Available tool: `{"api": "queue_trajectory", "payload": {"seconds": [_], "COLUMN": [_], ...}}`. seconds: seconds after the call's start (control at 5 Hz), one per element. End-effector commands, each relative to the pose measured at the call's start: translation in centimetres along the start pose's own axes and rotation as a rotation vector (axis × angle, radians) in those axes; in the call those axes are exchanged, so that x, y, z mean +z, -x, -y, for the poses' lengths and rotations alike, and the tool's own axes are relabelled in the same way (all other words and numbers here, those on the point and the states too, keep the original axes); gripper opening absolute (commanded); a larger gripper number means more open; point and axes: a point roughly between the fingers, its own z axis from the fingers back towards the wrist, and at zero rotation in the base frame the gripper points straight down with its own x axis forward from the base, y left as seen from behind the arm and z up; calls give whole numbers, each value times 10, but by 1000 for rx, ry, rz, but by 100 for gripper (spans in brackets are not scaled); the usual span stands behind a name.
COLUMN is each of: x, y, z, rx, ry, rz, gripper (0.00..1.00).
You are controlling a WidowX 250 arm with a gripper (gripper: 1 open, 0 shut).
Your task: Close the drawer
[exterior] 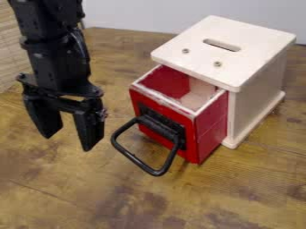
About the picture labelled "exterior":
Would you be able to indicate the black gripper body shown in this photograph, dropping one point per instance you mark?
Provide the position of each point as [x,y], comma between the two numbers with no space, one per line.
[58,86]

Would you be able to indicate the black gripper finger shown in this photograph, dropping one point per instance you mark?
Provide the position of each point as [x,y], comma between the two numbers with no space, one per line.
[44,116]
[89,123]

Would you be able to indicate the black metal drawer handle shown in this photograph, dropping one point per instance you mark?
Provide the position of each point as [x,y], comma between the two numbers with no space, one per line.
[165,132]

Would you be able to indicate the red wooden drawer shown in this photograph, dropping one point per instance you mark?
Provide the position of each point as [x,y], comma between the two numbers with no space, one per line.
[189,102]

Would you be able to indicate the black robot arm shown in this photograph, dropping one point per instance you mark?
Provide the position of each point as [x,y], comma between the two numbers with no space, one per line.
[46,18]

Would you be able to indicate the white wooden box cabinet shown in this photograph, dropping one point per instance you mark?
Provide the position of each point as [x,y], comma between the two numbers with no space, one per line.
[240,57]

